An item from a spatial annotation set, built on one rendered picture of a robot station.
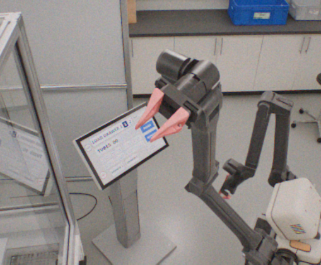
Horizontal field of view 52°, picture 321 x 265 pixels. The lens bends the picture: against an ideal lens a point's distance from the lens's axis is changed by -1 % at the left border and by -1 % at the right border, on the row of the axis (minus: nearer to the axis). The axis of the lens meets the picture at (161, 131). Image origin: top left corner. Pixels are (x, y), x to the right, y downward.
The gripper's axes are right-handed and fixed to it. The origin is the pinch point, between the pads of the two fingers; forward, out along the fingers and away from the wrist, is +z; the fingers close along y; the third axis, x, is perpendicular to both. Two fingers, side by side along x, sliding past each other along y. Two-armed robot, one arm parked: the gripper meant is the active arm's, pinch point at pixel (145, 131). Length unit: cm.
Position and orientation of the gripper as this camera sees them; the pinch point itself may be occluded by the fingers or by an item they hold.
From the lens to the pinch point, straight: 59.7
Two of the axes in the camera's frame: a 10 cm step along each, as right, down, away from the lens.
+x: 1.9, -4.5, -8.8
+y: -7.5, -6.4, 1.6
